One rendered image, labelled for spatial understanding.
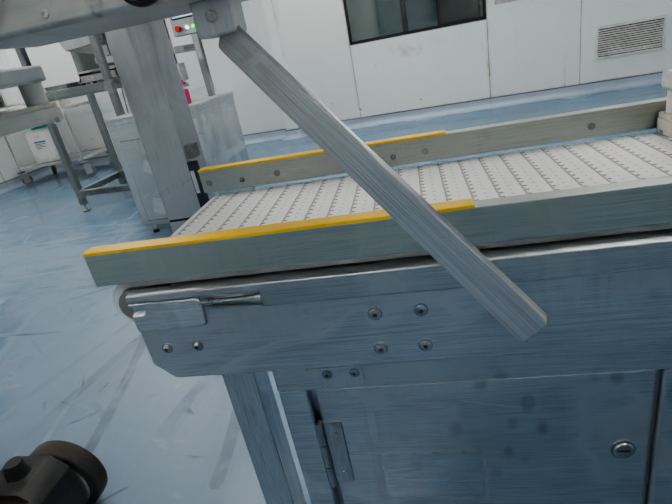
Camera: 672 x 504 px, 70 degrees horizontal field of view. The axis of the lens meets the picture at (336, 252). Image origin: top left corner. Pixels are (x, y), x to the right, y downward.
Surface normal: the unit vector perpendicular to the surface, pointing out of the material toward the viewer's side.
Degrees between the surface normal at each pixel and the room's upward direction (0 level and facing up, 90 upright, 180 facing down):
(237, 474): 0
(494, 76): 90
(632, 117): 90
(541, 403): 90
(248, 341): 90
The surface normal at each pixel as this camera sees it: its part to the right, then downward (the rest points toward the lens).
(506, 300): -0.65, 0.37
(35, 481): 0.56, -0.71
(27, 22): -0.12, 0.43
